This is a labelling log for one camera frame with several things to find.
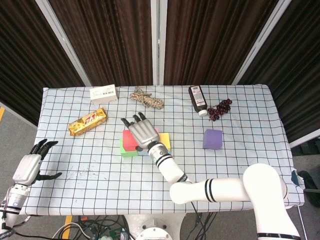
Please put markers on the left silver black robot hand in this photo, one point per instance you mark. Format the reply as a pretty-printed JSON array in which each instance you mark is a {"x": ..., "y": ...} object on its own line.
[{"x": 27, "y": 170}]

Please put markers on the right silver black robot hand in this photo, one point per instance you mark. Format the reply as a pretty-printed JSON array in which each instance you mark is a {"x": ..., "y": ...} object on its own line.
[{"x": 143, "y": 133}]

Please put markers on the pink foam cube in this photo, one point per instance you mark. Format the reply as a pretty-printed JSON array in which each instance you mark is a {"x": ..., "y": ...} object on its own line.
[{"x": 156, "y": 130}]

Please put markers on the red foam cube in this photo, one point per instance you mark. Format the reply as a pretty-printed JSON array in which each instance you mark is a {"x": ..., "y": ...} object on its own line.
[{"x": 128, "y": 141}]

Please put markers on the blue foam cube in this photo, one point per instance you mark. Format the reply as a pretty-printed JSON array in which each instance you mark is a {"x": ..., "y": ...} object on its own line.
[{"x": 143, "y": 153}]

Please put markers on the yellow foam cube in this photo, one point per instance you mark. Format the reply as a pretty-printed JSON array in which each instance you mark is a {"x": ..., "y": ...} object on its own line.
[{"x": 165, "y": 141}]

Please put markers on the green foam cube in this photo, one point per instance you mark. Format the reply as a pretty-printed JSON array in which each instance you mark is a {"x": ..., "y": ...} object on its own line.
[{"x": 127, "y": 153}]

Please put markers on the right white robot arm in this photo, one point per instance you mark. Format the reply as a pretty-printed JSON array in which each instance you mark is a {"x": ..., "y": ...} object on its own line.
[{"x": 225, "y": 190}]

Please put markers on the purple foam cube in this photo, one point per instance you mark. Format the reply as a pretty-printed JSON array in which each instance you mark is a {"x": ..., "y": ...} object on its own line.
[{"x": 212, "y": 139}]

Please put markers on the white cardboard box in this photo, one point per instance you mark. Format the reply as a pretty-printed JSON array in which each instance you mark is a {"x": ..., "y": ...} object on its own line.
[{"x": 103, "y": 94}]

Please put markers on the golden snack package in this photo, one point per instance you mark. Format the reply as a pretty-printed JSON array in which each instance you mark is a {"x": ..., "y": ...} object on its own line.
[{"x": 88, "y": 122}]

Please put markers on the yellow floor tape strip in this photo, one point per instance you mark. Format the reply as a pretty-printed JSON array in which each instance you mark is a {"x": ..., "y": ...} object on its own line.
[
  {"x": 2, "y": 113},
  {"x": 67, "y": 220}
]

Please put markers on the white black checkered tablecloth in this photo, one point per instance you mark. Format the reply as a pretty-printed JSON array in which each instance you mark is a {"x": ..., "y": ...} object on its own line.
[{"x": 112, "y": 187}]

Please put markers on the dark brown bottle white cap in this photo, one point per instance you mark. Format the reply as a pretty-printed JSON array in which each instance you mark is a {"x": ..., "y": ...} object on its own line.
[{"x": 198, "y": 100}]

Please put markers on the orange connector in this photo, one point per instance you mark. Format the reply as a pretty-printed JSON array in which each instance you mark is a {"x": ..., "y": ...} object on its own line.
[{"x": 84, "y": 218}]

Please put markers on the dark brown pleated curtain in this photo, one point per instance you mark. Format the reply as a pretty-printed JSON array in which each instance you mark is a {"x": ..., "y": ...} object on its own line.
[
  {"x": 25, "y": 62},
  {"x": 212, "y": 42},
  {"x": 300, "y": 75},
  {"x": 107, "y": 42}
]

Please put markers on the green circuit board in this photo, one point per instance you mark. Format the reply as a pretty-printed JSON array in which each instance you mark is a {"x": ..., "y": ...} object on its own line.
[{"x": 115, "y": 232}]

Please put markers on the black bulky object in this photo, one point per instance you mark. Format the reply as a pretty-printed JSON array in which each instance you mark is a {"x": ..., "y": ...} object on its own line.
[{"x": 311, "y": 181}]

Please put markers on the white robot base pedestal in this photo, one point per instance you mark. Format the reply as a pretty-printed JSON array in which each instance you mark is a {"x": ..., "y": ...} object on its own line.
[{"x": 155, "y": 226}]

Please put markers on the white partition frame post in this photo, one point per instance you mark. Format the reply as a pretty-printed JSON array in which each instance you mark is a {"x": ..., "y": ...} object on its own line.
[
  {"x": 153, "y": 37},
  {"x": 63, "y": 40},
  {"x": 261, "y": 40}
]

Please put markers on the white partition base rail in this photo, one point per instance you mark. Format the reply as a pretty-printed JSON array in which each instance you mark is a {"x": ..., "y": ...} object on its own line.
[{"x": 305, "y": 141}]

